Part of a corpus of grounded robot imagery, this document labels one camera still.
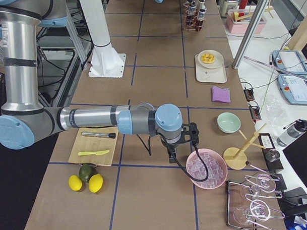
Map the dark tea bottle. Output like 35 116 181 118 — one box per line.
185 1 196 29

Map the cream rabbit tray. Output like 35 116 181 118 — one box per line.
195 55 227 84

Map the steel muddler black tip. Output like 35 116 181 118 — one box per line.
81 132 116 139

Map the yellow plastic knife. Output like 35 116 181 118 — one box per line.
78 150 109 156

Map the purple folded cloth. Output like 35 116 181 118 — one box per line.
211 86 231 103

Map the mint green bowl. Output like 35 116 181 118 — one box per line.
217 112 241 134

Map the wooden cutting board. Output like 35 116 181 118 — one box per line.
69 127 118 166

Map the cream round plate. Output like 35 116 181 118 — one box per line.
198 49 224 69

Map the pink bowl of ice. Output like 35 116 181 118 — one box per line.
186 148 228 189

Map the green avocado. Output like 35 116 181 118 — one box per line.
79 164 93 183

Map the right yellow lemon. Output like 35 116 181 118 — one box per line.
89 174 103 193

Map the yellow lemon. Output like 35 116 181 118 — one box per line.
68 175 82 191
89 174 103 193

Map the wooden mug tree stand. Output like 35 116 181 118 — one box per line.
223 123 267 170

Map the left yellow lemon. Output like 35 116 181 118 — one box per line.
68 175 82 191

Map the black scale box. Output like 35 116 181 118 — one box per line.
258 133 283 173

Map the small steel cup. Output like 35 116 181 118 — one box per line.
265 149 280 162

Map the pink storage box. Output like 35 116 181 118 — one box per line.
226 11 267 34

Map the chrome glass hanger rack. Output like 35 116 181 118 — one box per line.
226 172 285 230

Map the cream toaster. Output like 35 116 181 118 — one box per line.
219 0 239 18

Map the grey water bottle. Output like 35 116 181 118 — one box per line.
276 119 307 147

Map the lower blue teach pendant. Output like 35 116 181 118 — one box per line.
277 74 307 105

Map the blue teach pendant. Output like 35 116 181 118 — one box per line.
272 50 307 75
277 74 307 105

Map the upper blue teach pendant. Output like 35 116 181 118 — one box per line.
272 50 307 75

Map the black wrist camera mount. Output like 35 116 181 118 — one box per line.
156 122 199 163

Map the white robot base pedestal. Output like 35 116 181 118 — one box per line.
79 0 126 78

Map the black camera cable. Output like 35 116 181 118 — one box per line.
168 140 210 184

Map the copper wire bottle rack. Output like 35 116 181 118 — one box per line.
183 2 206 31

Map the aluminium frame post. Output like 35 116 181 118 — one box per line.
232 0 270 69

